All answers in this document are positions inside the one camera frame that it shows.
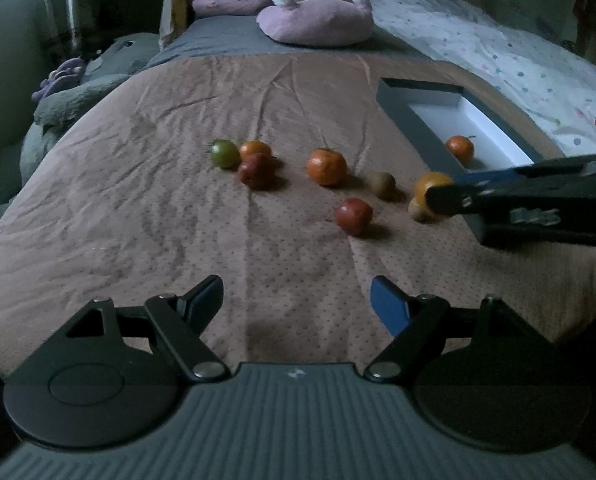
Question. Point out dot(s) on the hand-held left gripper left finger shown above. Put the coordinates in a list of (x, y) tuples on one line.
[(207, 296)]

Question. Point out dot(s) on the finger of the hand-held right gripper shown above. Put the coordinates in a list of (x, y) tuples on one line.
[(450, 200), (488, 175)]

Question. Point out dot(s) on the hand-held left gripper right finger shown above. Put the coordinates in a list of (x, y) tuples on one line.
[(388, 306)]

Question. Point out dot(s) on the smooth oval orange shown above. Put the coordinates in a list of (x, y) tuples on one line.
[(430, 182)]

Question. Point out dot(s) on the grey box with white inside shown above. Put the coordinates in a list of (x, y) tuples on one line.
[(428, 125)]

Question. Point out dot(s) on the large tangerine with stem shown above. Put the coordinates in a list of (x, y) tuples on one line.
[(327, 166)]

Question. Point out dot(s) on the small yellowish fruit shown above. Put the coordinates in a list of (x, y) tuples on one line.
[(417, 210)]

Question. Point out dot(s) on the tangerine with short stem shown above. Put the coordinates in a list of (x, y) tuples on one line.
[(460, 148)]

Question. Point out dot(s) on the brown kiwi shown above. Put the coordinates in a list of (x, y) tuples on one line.
[(383, 184)]

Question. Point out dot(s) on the dark red fruit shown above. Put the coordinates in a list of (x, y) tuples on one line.
[(254, 172), (354, 216)]

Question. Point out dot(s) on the brown dotted blanket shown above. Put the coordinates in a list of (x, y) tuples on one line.
[(153, 210)]

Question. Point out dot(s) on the white polka dot duvet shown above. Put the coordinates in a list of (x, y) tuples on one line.
[(503, 60)]

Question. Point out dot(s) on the green tomato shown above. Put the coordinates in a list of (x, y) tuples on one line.
[(221, 154)]

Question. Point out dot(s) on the small tangerine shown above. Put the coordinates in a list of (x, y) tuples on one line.
[(256, 148)]

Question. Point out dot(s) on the pink plush cushion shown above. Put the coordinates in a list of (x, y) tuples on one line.
[(318, 20)]

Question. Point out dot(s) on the grey plush toy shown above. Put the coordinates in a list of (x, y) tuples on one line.
[(103, 85)]

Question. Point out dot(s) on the grey bedsheet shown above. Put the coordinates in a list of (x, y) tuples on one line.
[(218, 35)]

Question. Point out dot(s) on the purple plush toy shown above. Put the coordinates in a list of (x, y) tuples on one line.
[(58, 77)]

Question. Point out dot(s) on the grey curtain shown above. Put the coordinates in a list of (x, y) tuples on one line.
[(70, 5)]

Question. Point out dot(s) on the wooden post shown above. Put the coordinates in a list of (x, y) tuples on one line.
[(174, 5)]

